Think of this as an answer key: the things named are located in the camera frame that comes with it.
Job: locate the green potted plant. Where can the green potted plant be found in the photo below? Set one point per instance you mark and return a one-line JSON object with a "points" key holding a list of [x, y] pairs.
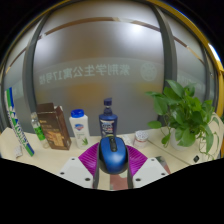
{"points": [[183, 115]]}

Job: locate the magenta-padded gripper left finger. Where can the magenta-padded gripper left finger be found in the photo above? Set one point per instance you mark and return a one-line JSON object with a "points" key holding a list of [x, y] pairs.
{"points": [[80, 168]]}

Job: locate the small black round object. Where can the small black round object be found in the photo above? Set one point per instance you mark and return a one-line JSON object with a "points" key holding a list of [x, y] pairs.
{"points": [[196, 159]]}

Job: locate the white blue-capped bottle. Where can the white blue-capped bottle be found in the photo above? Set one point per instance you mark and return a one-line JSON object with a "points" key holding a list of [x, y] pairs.
{"points": [[80, 130]]}

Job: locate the white and green shuttlecock tube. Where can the white and green shuttlecock tube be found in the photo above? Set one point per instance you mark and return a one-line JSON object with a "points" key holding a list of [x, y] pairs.
{"points": [[19, 128]]}

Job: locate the clear green-labelled drink bottle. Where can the clear green-labelled drink bottle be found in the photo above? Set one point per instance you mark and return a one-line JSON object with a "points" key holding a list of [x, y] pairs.
{"points": [[39, 130]]}

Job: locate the dark blue pump bottle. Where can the dark blue pump bottle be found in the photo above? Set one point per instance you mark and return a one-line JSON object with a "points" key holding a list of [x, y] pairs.
{"points": [[108, 123]]}

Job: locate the small white patterned jar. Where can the small white patterned jar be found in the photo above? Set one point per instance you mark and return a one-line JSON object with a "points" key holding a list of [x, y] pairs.
{"points": [[141, 139]]}

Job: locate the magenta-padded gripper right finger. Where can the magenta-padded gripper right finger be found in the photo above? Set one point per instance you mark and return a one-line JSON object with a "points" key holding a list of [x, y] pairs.
{"points": [[146, 168]]}

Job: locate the floral print mouse pad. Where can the floral print mouse pad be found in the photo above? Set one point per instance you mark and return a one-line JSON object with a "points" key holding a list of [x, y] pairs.
{"points": [[118, 182]]}

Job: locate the brown carton box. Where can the brown carton box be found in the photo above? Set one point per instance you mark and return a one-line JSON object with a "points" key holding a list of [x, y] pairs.
{"points": [[55, 128]]}

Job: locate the blue and black computer mouse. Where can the blue and black computer mouse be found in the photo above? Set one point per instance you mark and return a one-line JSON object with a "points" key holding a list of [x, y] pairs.
{"points": [[113, 155]]}

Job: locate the small white crumpled packet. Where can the small white crumpled packet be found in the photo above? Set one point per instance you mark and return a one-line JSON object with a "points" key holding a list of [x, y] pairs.
{"points": [[127, 140]]}

